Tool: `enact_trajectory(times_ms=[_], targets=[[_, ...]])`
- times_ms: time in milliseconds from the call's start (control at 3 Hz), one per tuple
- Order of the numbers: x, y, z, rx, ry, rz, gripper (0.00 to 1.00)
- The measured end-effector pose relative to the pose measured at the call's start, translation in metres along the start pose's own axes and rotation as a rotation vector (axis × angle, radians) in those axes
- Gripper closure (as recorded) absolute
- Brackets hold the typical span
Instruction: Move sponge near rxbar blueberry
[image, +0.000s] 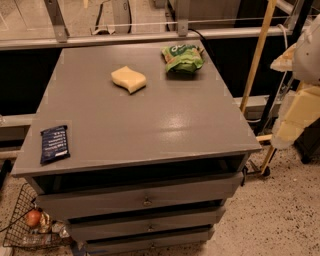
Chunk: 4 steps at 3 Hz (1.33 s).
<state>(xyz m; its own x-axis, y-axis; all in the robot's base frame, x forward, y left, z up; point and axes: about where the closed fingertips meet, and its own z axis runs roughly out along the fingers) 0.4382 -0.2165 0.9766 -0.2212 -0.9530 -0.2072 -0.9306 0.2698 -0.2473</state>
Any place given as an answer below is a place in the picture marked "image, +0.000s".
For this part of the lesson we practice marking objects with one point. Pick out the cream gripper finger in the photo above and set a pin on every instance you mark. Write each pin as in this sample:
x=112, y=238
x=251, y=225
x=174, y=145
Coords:
x=298, y=110

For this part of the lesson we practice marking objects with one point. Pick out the yellow sponge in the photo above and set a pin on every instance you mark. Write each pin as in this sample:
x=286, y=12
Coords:
x=128, y=79

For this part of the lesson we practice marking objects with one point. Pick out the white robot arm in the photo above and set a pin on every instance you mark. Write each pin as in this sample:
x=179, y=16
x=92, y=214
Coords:
x=303, y=57

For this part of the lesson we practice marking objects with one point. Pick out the blue rxbar wrapper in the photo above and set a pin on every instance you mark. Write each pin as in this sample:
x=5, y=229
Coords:
x=54, y=144

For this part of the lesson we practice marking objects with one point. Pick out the yellow wooden pole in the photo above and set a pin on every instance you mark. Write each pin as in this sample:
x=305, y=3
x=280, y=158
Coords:
x=258, y=52

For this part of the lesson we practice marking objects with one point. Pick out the green chip bag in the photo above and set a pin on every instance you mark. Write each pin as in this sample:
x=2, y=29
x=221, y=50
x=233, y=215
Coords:
x=183, y=58

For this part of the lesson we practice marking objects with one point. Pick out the grey drawer cabinet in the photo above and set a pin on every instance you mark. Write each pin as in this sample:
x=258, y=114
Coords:
x=146, y=170

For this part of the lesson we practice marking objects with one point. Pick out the metal railing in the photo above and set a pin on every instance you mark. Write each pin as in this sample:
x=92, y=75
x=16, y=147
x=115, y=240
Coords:
x=245, y=32

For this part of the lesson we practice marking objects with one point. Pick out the red apple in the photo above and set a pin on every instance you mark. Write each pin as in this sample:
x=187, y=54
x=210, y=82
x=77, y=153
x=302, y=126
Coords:
x=33, y=218

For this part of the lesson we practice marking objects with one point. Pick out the black wire basket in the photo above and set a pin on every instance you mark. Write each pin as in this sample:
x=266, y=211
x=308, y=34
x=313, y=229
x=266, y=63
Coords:
x=49, y=233

